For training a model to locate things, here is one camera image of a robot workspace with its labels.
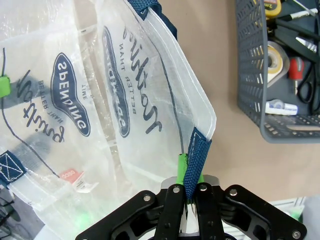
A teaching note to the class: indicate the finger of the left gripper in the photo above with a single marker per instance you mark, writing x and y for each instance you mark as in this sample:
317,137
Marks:
5,86

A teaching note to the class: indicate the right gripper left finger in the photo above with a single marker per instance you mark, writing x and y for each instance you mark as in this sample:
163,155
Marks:
170,212

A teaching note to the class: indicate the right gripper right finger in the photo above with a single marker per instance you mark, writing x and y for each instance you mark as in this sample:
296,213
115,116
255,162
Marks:
210,212

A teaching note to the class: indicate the white blue correction tape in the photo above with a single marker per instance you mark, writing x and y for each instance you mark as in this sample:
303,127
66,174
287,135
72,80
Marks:
280,107

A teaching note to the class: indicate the grey plastic basket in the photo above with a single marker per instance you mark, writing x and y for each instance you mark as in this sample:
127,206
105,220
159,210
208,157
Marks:
250,62

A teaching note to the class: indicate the yellowish tape roll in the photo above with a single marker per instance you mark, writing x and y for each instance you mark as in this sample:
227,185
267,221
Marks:
283,67

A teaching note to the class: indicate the red utility knife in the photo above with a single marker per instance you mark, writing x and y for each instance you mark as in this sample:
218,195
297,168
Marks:
296,68

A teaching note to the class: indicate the black scissors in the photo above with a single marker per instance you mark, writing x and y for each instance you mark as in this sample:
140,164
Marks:
308,48

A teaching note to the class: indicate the yellow tape measure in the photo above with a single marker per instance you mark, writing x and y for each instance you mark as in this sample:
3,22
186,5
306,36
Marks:
275,7

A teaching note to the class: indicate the white marker pen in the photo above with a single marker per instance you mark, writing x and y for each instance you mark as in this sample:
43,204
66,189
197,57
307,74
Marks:
300,14

